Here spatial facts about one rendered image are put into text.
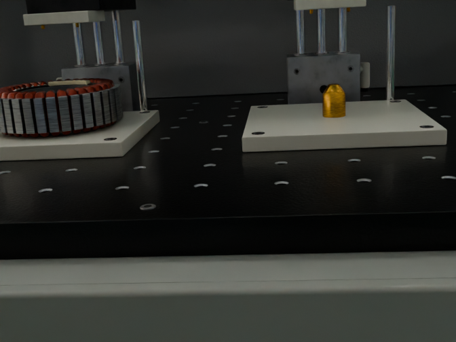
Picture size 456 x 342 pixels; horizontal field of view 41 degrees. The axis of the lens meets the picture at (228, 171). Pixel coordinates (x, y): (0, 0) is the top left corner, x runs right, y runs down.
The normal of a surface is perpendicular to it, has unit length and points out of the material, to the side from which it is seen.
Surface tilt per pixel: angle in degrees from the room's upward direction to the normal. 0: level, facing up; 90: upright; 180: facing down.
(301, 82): 90
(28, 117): 90
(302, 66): 90
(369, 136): 90
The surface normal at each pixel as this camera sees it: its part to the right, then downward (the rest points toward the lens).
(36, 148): -0.08, 0.26
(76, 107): 0.51, 0.19
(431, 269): -0.06, -0.97
